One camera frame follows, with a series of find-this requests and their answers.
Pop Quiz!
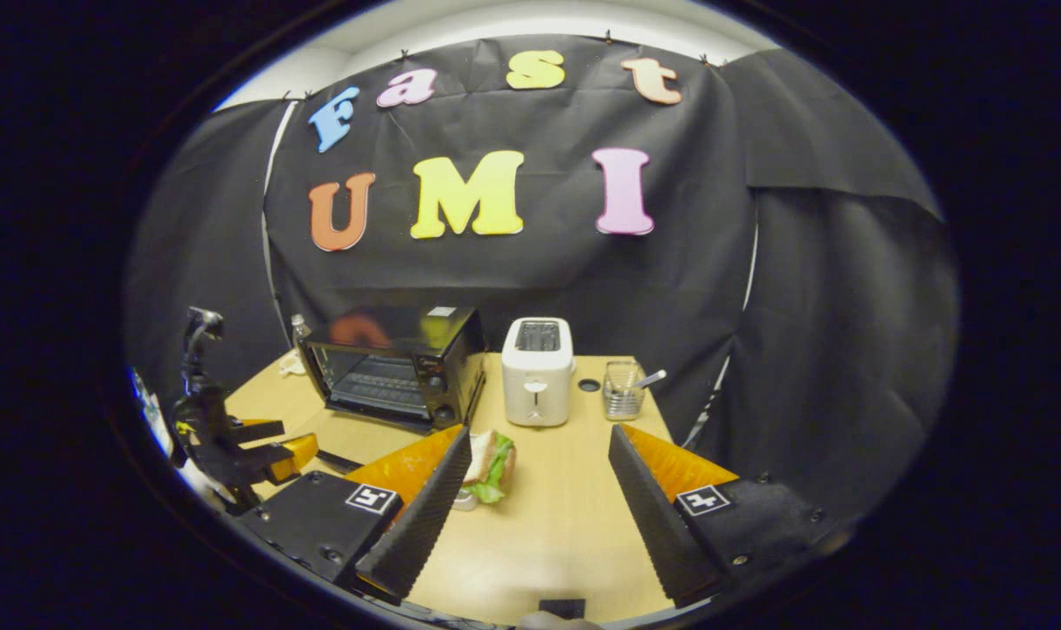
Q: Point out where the black backdrop cloth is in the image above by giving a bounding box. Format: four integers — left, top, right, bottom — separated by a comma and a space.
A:
126, 35, 961, 526

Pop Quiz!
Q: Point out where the black electric oven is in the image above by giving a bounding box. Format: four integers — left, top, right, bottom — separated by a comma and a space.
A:
298, 304, 489, 475

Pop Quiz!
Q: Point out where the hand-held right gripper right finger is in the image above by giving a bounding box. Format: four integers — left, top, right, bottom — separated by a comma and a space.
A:
607, 423, 855, 609

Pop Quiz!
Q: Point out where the sandwich with lettuce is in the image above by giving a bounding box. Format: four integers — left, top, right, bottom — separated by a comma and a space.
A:
462, 429, 518, 505

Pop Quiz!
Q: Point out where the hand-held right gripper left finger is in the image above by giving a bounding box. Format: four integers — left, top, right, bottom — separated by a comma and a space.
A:
233, 426, 474, 606

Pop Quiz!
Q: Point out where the metal mesh basket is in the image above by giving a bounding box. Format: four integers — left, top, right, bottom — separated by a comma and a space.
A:
602, 360, 646, 422

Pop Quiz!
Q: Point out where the white toaster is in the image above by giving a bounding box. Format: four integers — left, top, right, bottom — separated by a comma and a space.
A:
501, 317, 576, 428

